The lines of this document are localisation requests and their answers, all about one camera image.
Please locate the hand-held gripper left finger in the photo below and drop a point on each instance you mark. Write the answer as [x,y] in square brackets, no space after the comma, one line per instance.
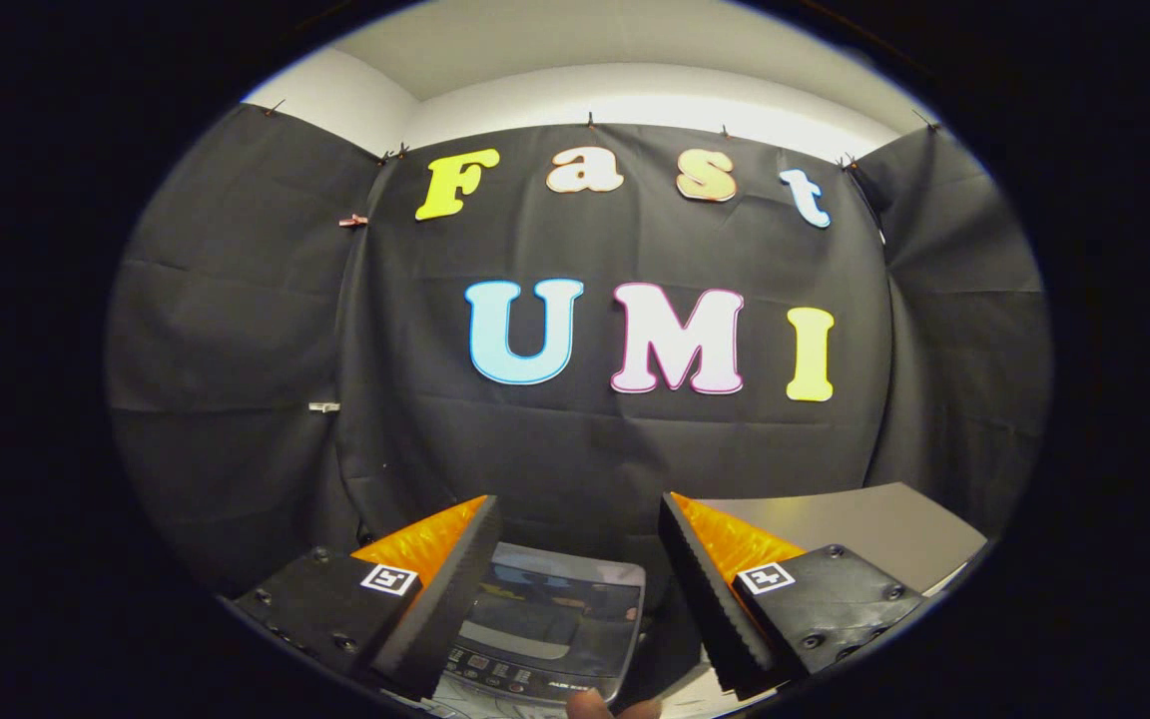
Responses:
[430,624]

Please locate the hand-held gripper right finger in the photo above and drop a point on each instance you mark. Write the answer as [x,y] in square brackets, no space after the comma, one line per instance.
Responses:
[710,599]

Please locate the dark grey washing machine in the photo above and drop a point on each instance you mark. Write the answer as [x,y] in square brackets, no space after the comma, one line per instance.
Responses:
[555,609]

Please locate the black backdrop cloth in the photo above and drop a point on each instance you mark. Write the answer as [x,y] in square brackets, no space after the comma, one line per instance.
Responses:
[585,459]

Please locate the red clip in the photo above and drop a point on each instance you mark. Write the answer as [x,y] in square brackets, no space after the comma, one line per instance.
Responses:
[353,220]

